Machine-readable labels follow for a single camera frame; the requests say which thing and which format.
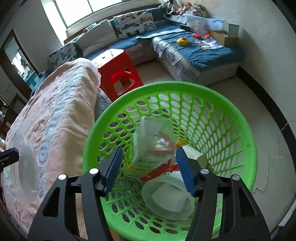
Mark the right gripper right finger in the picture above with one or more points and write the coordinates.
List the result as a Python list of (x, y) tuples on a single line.
[(241, 216)]

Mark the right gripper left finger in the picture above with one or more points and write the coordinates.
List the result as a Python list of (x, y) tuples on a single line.
[(56, 218)]

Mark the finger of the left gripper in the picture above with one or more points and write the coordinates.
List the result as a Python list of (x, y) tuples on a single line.
[(8, 158)]

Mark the clear plastic round lid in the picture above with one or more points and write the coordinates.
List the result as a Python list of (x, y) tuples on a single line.
[(25, 170)]

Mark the clear plastic cup container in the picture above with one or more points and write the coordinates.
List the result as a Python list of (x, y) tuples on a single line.
[(167, 197)]

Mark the red snack can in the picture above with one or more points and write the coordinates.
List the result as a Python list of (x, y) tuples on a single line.
[(169, 166)]

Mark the yellow green drink carton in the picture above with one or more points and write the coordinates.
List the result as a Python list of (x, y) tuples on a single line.
[(153, 144)]

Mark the pink blanket table cover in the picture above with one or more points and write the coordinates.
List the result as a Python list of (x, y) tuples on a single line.
[(56, 121)]

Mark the white paper cup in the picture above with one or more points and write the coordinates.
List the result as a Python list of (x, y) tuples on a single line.
[(196, 155)]

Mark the left butterfly pillow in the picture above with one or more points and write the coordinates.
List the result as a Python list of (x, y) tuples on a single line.
[(66, 53)]

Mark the butterfly pillow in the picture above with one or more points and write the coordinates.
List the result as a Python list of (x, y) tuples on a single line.
[(66, 53), (134, 23)]

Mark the red plastic stool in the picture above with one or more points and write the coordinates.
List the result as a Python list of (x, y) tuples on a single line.
[(115, 65)]

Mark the plain white pillow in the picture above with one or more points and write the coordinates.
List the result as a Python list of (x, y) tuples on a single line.
[(99, 37)]

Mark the right butterfly pillow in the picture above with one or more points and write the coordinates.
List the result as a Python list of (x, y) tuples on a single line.
[(134, 23)]

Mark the blue sofa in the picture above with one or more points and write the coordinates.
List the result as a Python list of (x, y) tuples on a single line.
[(203, 63)]

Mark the cardboard box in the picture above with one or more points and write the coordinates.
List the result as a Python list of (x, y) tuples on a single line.
[(223, 38)]

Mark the yellow duck toy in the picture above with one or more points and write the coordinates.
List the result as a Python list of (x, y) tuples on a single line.
[(182, 42)]

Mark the red small toy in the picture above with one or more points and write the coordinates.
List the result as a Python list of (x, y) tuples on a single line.
[(197, 36)]

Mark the clear plastic storage bin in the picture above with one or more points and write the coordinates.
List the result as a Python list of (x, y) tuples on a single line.
[(203, 26)]

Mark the plush toys pile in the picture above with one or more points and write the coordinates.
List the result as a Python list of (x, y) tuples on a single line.
[(173, 7)]

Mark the window with green frame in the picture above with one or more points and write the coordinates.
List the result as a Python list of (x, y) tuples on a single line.
[(65, 14)]

